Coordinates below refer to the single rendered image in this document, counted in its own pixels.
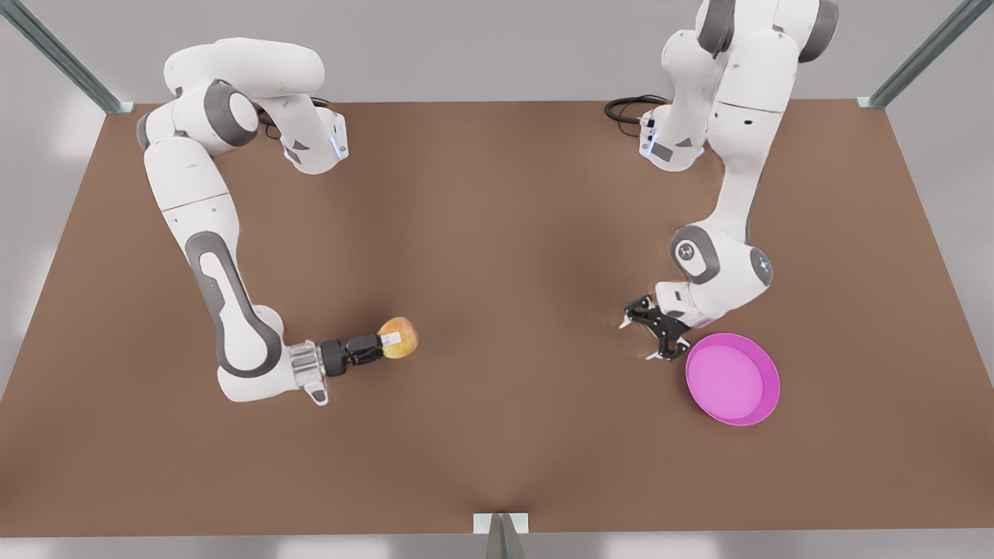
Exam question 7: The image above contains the yellow red apple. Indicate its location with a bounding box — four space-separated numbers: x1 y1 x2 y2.
378 317 419 361

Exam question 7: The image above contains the pink round plate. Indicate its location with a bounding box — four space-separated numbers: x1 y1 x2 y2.
685 332 781 427

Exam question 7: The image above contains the black cable loop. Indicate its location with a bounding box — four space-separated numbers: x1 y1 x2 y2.
604 95 670 131
255 96 333 142

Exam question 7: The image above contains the silver frame post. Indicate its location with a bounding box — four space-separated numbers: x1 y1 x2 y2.
474 512 530 559
857 0 994 109
0 0 135 116

